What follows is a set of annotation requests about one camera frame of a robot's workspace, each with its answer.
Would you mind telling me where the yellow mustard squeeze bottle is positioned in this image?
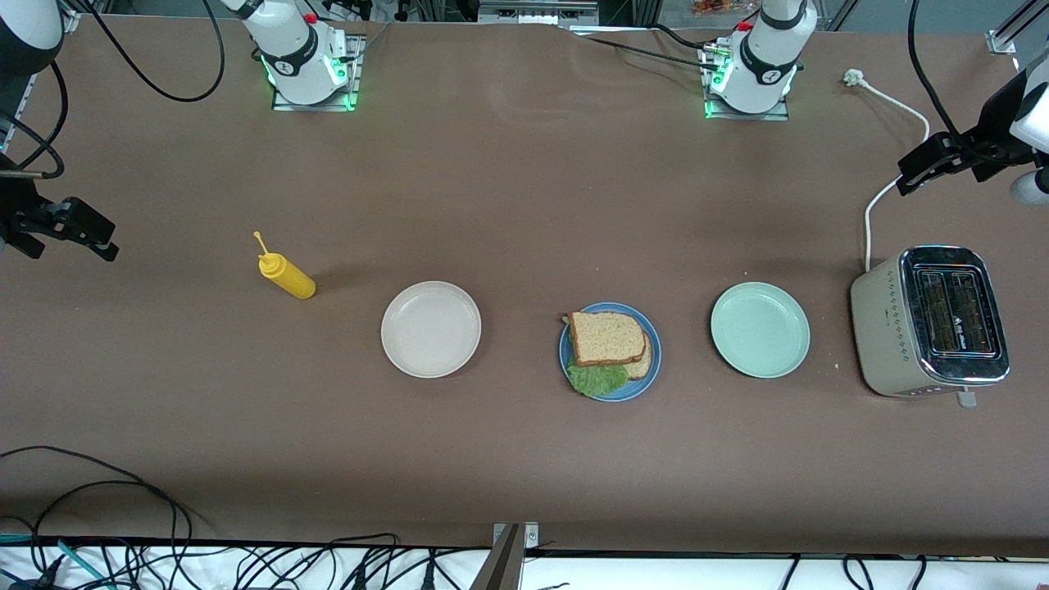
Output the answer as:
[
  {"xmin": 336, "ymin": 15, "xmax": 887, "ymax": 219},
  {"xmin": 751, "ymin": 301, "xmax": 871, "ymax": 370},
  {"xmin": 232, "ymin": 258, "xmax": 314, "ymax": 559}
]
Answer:
[{"xmin": 252, "ymin": 230, "xmax": 317, "ymax": 301}]

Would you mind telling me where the brown bread slice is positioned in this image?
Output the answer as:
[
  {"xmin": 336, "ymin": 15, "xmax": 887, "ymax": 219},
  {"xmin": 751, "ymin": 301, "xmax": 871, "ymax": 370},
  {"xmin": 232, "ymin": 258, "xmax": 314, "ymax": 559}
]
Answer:
[
  {"xmin": 569, "ymin": 311, "xmax": 647, "ymax": 368},
  {"xmin": 624, "ymin": 330, "xmax": 656, "ymax": 381}
]

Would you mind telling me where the green lettuce leaf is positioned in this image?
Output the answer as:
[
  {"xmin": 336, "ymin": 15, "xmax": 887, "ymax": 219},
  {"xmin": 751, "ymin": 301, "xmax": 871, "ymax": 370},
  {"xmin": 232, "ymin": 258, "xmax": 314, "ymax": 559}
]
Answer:
[{"xmin": 562, "ymin": 314, "xmax": 631, "ymax": 400}]

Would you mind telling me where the green plate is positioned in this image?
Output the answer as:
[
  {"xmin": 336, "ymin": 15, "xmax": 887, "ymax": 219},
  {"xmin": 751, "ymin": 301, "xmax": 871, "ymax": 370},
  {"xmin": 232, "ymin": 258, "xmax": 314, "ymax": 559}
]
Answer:
[{"xmin": 710, "ymin": 282, "xmax": 812, "ymax": 379}]

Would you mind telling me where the beige plate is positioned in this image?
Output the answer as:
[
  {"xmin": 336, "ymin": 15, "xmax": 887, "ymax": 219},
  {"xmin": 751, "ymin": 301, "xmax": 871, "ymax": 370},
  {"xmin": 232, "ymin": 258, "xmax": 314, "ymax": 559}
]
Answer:
[{"xmin": 380, "ymin": 280, "xmax": 483, "ymax": 379}]

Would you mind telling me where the blue plate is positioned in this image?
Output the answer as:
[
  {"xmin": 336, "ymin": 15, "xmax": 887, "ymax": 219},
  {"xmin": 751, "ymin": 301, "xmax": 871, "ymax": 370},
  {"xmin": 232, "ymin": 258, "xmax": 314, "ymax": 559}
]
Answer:
[{"xmin": 559, "ymin": 302, "xmax": 662, "ymax": 403}]

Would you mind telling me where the beige chrome toaster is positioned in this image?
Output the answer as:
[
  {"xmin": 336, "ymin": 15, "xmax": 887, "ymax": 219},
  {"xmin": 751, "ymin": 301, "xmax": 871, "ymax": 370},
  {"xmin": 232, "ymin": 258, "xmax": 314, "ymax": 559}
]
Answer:
[{"xmin": 850, "ymin": 245, "xmax": 1012, "ymax": 409}]

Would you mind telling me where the grey metal box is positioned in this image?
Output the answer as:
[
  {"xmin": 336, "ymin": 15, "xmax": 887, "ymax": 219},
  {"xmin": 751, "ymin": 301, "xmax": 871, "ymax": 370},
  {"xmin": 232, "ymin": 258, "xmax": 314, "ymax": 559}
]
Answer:
[{"xmin": 478, "ymin": 0, "xmax": 601, "ymax": 25}]

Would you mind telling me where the white toaster power cord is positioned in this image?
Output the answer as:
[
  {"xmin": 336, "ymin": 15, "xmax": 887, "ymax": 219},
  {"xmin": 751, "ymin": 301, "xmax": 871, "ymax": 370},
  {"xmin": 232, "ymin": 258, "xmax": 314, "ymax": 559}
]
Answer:
[{"xmin": 843, "ymin": 69, "xmax": 932, "ymax": 273}]

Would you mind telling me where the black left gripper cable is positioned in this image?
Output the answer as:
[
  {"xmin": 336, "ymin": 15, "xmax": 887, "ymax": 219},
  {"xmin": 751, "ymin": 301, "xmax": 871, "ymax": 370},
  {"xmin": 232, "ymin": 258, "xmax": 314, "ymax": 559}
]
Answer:
[{"xmin": 907, "ymin": 0, "xmax": 960, "ymax": 136}]

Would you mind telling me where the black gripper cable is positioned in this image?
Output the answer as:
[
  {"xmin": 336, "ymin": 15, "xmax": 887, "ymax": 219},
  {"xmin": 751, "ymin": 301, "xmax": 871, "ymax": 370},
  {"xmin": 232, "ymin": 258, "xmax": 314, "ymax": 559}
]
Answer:
[
  {"xmin": 907, "ymin": 0, "xmax": 960, "ymax": 136},
  {"xmin": 0, "ymin": 61, "xmax": 68, "ymax": 179}
]

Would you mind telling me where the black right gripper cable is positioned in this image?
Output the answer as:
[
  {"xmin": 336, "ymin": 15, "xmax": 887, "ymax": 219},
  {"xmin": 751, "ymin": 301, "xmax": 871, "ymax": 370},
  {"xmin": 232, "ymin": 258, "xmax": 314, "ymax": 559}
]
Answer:
[{"xmin": 0, "ymin": 61, "xmax": 68, "ymax": 179}]

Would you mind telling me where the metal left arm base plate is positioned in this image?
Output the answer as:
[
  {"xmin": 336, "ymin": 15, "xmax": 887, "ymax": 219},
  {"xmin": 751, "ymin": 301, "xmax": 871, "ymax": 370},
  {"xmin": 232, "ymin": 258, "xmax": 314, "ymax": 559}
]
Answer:
[{"xmin": 699, "ymin": 45, "xmax": 792, "ymax": 122}]

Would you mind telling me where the long black table cable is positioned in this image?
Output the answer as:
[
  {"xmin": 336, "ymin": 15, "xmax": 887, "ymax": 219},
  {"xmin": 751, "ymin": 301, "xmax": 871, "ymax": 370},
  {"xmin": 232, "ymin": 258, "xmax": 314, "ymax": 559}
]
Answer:
[
  {"xmin": 0, "ymin": 445, "xmax": 196, "ymax": 590},
  {"xmin": 33, "ymin": 479, "xmax": 181, "ymax": 574}
]

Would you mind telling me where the black cable behind arm base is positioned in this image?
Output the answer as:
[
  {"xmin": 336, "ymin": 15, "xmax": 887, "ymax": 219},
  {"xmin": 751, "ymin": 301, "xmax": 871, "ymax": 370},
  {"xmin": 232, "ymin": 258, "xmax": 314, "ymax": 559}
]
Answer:
[{"xmin": 565, "ymin": 23, "xmax": 738, "ymax": 73}]

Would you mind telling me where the teal cable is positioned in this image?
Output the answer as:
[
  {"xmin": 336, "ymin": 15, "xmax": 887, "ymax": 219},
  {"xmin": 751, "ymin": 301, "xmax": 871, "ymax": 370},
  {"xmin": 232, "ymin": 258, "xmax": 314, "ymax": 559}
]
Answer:
[{"xmin": 0, "ymin": 533, "xmax": 111, "ymax": 587}]

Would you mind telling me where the tangle of black cables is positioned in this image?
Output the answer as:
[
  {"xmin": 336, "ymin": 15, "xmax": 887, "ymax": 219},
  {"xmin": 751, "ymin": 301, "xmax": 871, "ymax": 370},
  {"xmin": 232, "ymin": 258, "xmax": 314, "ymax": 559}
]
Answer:
[{"xmin": 0, "ymin": 533, "xmax": 493, "ymax": 590}]

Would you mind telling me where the metal table edge bracket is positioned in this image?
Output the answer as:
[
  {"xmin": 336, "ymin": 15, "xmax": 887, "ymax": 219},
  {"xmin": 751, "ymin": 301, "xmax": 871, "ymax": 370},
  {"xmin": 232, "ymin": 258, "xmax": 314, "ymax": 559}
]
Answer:
[{"xmin": 469, "ymin": 522, "xmax": 540, "ymax": 590}]

